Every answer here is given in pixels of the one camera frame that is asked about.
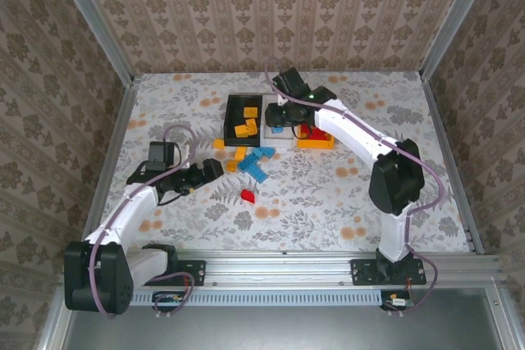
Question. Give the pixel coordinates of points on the orange plastic bin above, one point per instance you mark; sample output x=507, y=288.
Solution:
x=316, y=144

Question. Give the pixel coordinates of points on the grey metal panel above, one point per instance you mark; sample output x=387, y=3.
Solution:
x=266, y=329

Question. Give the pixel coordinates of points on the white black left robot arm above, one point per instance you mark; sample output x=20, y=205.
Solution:
x=98, y=280

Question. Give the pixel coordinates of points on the black plastic bin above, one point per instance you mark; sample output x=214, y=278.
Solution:
x=236, y=108

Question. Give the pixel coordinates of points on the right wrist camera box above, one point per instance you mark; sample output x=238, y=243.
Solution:
x=292, y=81

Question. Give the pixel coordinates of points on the red lego brick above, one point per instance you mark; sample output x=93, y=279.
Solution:
x=247, y=196
x=322, y=135
x=307, y=132

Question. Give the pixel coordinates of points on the yellow lego brick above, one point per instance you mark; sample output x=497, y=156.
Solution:
x=241, y=153
x=251, y=122
x=244, y=131
x=250, y=112
x=219, y=144
x=232, y=166

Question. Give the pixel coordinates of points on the blue lego brick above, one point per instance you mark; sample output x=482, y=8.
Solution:
x=277, y=130
x=269, y=152
x=257, y=154
x=258, y=173
x=246, y=164

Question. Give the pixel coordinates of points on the floral tablecloth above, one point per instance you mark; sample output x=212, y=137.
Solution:
x=307, y=210

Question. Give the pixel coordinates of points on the aluminium table side rail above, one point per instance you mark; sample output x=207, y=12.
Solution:
x=123, y=120
x=441, y=120

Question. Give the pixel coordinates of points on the small connector board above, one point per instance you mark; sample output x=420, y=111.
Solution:
x=168, y=300
x=398, y=301

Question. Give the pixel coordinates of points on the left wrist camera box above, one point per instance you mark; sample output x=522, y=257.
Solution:
x=161, y=155

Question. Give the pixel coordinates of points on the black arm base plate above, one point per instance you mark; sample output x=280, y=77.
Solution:
x=193, y=272
x=365, y=272

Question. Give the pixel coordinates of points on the aluminium lower frame bar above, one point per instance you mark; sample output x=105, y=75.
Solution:
x=504, y=317
x=49, y=325

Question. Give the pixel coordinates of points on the white plastic bin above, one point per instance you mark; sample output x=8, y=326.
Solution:
x=270, y=139

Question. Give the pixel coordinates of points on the aluminium corner post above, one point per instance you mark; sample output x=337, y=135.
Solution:
x=459, y=18
x=90, y=18

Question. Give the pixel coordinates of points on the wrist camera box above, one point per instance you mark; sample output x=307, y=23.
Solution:
x=161, y=155
x=292, y=81

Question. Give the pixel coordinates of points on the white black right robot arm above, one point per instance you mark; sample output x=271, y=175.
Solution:
x=393, y=186

